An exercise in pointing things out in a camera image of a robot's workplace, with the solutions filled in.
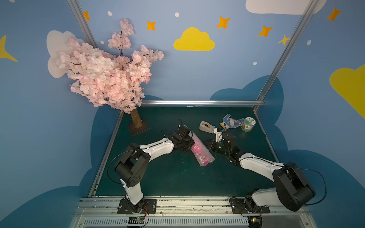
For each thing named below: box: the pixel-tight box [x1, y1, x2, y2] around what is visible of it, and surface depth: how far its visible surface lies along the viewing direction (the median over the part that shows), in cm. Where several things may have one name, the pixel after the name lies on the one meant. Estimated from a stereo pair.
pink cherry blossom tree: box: [56, 18, 164, 136], surface depth 67 cm
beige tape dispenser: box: [199, 121, 216, 134], surface depth 108 cm
